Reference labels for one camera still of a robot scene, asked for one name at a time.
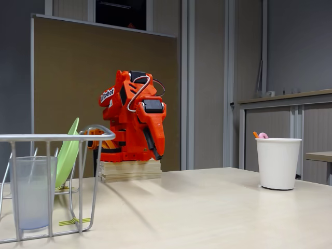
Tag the green plastic plate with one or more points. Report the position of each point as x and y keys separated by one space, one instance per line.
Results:
x=68 y=153

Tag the orange plastic knife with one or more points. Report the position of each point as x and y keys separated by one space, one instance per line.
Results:
x=256 y=135

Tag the pink utensil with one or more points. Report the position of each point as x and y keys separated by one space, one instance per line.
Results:
x=260 y=135

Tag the translucent plastic cup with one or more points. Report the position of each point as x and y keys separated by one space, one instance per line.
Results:
x=33 y=192

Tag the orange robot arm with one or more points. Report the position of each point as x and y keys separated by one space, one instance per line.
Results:
x=116 y=109

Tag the wooden base block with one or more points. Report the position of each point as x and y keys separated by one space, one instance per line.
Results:
x=129 y=171

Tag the light orange clamp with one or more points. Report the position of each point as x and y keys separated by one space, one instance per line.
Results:
x=107 y=145

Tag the brown partition board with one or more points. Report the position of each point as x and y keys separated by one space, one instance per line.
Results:
x=77 y=77

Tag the yellow black striped tape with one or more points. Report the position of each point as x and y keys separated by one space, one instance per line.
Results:
x=66 y=188
x=66 y=222

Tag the dark window pane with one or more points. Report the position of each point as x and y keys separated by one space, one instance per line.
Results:
x=116 y=13

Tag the small white container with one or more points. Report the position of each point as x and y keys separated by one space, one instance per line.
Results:
x=271 y=94

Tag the white paper cup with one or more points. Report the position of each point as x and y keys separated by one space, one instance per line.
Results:
x=278 y=163

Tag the grey cabinet with counter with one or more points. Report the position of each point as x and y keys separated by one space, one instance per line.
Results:
x=316 y=124

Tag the beige side table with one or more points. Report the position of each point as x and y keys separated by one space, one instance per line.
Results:
x=320 y=156

